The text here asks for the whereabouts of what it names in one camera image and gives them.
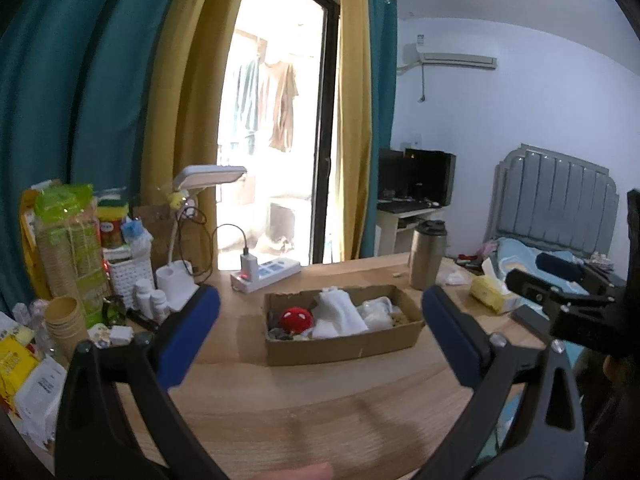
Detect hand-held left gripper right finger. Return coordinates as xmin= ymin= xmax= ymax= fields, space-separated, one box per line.
xmin=412 ymin=285 xmax=587 ymax=480

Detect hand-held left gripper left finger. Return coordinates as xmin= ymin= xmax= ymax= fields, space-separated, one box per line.
xmin=54 ymin=284 xmax=231 ymax=480

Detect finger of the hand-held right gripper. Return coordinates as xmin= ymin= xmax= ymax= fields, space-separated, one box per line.
xmin=505 ymin=269 xmax=626 ymax=318
xmin=536 ymin=252 xmax=626 ymax=291

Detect clear bubble wrap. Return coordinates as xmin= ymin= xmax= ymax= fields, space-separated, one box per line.
xmin=359 ymin=296 xmax=397 ymax=332

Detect cardboard box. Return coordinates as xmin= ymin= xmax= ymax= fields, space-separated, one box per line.
xmin=263 ymin=285 xmax=426 ymax=367

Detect person's left hand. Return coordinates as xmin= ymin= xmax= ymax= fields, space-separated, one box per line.
xmin=260 ymin=462 xmax=334 ymax=480

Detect light blue bed blanket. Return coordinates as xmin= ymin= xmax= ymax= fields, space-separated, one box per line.
xmin=487 ymin=237 xmax=602 ymax=293

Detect dark flat notebook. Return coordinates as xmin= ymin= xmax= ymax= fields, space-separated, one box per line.
xmin=512 ymin=305 xmax=552 ymax=337

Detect yellow tissue pack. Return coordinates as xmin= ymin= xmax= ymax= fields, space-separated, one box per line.
xmin=470 ymin=257 xmax=524 ymax=315

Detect white pill bottle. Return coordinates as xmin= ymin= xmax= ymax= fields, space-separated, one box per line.
xmin=134 ymin=279 xmax=154 ymax=317
xmin=151 ymin=290 xmax=171 ymax=322

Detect white desk lamp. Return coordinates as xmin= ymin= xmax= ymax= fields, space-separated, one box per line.
xmin=156 ymin=165 xmax=249 ymax=314

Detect clear plastic bag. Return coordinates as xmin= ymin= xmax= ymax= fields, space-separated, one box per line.
xmin=437 ymin=266 xmax=469 ymax=287

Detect grey padded headboard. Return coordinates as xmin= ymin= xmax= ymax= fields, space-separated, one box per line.
xmin=484 ymin=144 xmax=621 ymax=262

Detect white perforated basket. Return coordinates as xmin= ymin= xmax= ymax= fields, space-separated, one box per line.
xmin=104 ymin=246 xmax=154 ymax=311

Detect steel tumbler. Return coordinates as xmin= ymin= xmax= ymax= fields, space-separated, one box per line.
xmin=409 ymin=219 xmax=449 ymax=291

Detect white power strip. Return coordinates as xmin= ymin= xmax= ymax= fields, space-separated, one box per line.
xmin=230 ymin=257 xmax=302 ymax=294

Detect brown cardboard carton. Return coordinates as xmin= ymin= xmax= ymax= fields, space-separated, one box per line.
xmin=131 ymin=204 xmax=177 ymax=267

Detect red mushroom toy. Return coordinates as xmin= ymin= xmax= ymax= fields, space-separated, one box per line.
xmin=279 ymin=308 xmax=315 ymax=334

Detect white cloth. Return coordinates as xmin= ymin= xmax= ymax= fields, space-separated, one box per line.
xmin=312 ymin=287 xmax=370 ymax=339

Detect white computer desk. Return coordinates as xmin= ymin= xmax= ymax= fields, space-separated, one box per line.
xmin=374 ymin=200 xmax=447 ymax=259

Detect stack of brown paper cups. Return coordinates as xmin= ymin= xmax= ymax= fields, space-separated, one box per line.
xmin=43 ymin=296 xmax=91 ymax=367

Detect glass jar with red label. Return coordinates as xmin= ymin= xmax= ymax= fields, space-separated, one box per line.
xmin=97 ymin=197 xmax=130 ymax=250

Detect green pack of paper cups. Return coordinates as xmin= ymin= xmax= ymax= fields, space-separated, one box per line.
xmin=33 ymin=183 xmax=112 ymax=329

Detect black computer monitor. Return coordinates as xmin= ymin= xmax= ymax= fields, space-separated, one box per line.
xmin=378 ymin=147 xmax=457 ymax=207

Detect white paper packet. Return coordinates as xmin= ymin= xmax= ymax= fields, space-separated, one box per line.
xmin=12 ymin=357 xmax=69 ymax=450

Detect yellow snack packet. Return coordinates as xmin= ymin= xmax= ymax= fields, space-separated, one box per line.
xmin=0 ymin=336 xmax=42 ymax=415

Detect white air conditioner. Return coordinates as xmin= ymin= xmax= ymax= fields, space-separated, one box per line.
xmin=402 ymin=40 xmax=499 ymax=71

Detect teal hanging shirt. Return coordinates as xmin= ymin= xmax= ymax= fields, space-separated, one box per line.
xmin=234 ymin=57 xmax=262 ymax=134

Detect brown hanging shirt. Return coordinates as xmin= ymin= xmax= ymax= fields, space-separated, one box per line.
xmin=259 ymin=60 xmax=300 ymax=154

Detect yellow curtain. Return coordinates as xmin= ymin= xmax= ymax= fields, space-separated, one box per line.
xmin=140 ymin=0 xmax=257 ymax=266
xmin=333 ymin=0 xmax=374 ymax=264

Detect teal curtain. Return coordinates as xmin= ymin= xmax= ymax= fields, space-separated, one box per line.
xmin=360 ymin=0 xmax=399 ymax=259
xmin=0 ymin=0 xmax=192 ymax=306

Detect black charging cable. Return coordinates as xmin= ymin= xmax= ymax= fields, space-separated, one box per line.
xmin=176 ymin=207 xmax=252 ymax=281

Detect dark door frame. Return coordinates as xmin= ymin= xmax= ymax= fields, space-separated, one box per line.
xmin=307 ymin=0 xmax=342 ymax=265

